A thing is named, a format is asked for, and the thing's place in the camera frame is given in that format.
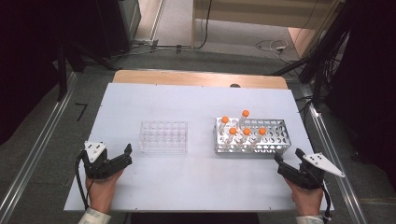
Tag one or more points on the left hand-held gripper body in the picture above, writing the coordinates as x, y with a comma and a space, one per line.
95, 168

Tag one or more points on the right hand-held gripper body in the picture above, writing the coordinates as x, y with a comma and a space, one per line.
306, 179

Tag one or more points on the metal tube rack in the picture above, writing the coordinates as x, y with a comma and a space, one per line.
274, 137

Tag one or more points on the orange-capped test tube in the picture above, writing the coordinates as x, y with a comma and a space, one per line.
245, 113
262, 131
232, 131
246, 131
225, 120

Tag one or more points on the clear plastic tube rack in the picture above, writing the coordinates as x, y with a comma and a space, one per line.
163, 137

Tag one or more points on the person's right hand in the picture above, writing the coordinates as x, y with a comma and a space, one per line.
308, 200

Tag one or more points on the person's left hand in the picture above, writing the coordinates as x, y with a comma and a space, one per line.
101, 193

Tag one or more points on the white board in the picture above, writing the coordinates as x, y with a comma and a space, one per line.
199, 102

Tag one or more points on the dark cabinet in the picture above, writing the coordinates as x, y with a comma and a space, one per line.
118, 25

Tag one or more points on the aluminium floor rail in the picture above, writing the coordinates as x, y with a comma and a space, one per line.
327, 137
46, 127

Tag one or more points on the light wooden furniture frame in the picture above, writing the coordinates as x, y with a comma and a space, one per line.
264, 18

